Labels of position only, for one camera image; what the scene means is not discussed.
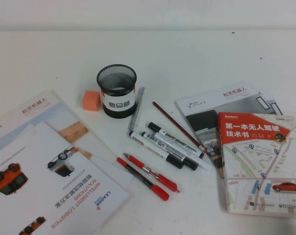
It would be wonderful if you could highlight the red capped black pen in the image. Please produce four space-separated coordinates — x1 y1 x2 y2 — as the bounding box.
116 157 171 202

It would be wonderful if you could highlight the grey metallic pen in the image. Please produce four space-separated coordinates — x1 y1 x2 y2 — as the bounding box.
127 86 146 132

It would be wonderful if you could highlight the black mesh pen holder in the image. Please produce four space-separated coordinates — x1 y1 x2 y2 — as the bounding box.
96 64 138 119

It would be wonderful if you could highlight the red retractable gel pen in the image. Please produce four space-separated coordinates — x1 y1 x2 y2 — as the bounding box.
123 152 181 194

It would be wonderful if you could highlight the beige label white marker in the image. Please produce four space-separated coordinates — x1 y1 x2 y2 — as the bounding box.
128 130 185 169

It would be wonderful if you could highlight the dark red pencil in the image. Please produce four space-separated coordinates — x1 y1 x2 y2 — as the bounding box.
152 101 208 154

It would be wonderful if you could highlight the white board printed marker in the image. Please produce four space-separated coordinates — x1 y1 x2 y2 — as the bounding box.
147 121 205 159

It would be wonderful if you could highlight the grey picture AgileX brochure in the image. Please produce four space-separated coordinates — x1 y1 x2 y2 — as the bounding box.
175 81 261 181

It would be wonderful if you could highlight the orange foam cube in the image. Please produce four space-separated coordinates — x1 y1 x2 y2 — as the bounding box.
82 90 101 112

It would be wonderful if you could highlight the white marker black cap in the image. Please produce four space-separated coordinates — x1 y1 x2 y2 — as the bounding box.
141 131 198 171

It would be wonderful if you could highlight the plain white paper sheet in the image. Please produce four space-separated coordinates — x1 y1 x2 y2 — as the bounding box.
90 155 136 190

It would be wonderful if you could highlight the white marker white end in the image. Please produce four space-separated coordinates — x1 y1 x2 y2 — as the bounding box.
154 132 213 172

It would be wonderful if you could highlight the sky picture AgileX brochure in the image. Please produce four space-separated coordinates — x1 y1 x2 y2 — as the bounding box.
0 90 120 164

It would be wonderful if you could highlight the red map cover book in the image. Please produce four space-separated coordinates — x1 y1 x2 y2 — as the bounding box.
217 112 296 220

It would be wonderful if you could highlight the white brochure with window picture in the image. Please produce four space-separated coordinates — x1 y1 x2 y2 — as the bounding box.
257 86 285 116

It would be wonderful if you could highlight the intelligent logistics solutions brochure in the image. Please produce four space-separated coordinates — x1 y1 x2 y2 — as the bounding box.
0 121 131 235

